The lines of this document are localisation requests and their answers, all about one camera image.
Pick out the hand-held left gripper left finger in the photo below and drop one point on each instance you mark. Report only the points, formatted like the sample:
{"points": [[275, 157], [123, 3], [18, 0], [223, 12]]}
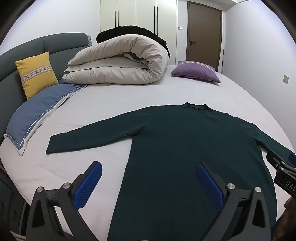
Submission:
{"points": [[86, 185]]}

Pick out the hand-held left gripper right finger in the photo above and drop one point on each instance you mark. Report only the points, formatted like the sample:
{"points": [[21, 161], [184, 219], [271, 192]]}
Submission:
{"points": [[209, 185]]}

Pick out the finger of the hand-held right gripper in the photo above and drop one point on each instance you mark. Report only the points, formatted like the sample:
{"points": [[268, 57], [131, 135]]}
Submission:
{"points": [[292, 159], [275, 160]]}

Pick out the dark green sweater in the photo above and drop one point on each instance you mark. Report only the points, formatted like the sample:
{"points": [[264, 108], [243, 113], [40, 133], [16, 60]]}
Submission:
{"points": [[173, 139]]}

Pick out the person's right hand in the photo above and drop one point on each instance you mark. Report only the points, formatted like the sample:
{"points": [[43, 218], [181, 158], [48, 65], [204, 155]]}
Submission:
{"points": [[289, 208]]}

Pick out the bed with white sheet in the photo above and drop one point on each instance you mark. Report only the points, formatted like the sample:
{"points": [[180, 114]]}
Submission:
{"points": [[104, 111]]}

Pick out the dark bedside cabinet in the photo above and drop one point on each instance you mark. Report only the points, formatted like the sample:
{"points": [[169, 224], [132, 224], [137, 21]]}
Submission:
{"points": [[9, 204]]}

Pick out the blue pillow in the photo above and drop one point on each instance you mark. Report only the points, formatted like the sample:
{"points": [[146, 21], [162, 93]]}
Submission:
{"points": [[41, 106]]}

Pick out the purple cushion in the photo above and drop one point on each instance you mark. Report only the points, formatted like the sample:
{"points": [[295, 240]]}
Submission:
{"points": [[196, 70]]}

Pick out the yellow patterned cushion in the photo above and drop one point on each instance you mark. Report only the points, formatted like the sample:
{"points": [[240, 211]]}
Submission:
{"points": [[38, 74]]}

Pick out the beige folded duvet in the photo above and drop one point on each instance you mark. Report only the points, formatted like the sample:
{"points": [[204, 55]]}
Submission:
{"points": [[120, 58]]}

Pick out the grey-blue padded headboard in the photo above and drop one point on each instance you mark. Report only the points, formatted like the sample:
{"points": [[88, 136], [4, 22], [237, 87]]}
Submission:
{"points": [[62, 44]]}

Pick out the brown door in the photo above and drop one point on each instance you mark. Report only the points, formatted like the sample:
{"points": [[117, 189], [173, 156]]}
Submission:
{"points": [[203, 27]]}

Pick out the black garment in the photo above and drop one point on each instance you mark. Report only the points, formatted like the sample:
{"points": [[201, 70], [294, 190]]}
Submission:
{"points": [[120, 31]]}

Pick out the white wardrobe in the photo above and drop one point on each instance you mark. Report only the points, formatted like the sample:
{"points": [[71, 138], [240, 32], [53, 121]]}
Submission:
{"points": [[143, 14]]}

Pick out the beige wall socket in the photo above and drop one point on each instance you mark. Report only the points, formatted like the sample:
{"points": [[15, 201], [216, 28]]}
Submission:
{"points": [[286, 78]]}

